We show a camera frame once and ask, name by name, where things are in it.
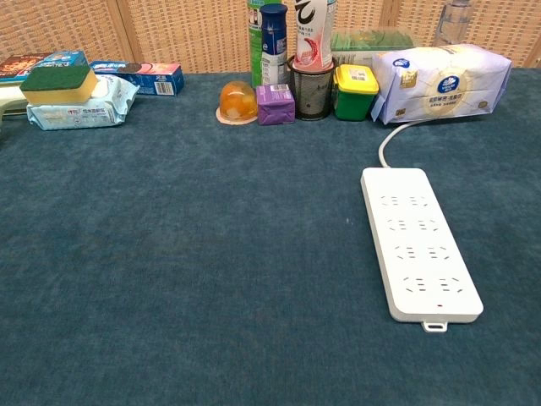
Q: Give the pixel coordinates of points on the black mesh pen holder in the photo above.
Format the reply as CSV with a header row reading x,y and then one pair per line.
x,y
312,93

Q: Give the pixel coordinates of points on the orange fruit jelly cup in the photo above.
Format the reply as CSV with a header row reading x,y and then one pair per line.
x,y
238,102

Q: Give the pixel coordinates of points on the dark blue capped bottle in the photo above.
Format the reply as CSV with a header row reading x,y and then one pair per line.
x,y
274,46

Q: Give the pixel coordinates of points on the blue white small box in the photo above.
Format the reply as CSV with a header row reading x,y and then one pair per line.
x,y
63,58

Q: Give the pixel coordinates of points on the teal blue table cloth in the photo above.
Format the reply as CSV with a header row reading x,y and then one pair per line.
x,y
236,254

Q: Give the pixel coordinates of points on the clear plastic water bottle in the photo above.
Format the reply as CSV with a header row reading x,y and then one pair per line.
x,y
454,21

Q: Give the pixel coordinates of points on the red blue box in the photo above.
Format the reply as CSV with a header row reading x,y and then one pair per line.
x,y
19,65

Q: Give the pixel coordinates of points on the green box with yellow lid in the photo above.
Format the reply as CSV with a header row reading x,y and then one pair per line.
x,y
354,93

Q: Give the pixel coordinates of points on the light blue wet wipes pack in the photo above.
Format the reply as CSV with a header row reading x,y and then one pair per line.
x,y
80,111

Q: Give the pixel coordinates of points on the green spray can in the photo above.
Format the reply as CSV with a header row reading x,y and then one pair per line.
x,y
255,46

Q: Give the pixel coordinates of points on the white pink drink bottle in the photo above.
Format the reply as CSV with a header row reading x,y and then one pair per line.
x,y
312,38

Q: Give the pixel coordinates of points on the white power strip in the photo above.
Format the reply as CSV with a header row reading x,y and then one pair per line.
x,y
422,249

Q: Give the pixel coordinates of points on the white tissue paper pack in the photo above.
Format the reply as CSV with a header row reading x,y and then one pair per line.
x,y
439,84

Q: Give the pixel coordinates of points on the blue toothpaste box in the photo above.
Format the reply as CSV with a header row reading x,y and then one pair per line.
x,y
145,77

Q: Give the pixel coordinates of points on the purple small carton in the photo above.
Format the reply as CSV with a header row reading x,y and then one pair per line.
x,y
275,104

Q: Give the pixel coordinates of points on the pale green plastic object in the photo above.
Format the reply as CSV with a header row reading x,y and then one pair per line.
x,y
9,103

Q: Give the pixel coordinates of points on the green yellow sponge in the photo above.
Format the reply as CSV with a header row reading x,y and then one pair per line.
x,y
59,84

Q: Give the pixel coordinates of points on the green transparent lidded box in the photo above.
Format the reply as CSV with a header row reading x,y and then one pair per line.
x,y
372,43

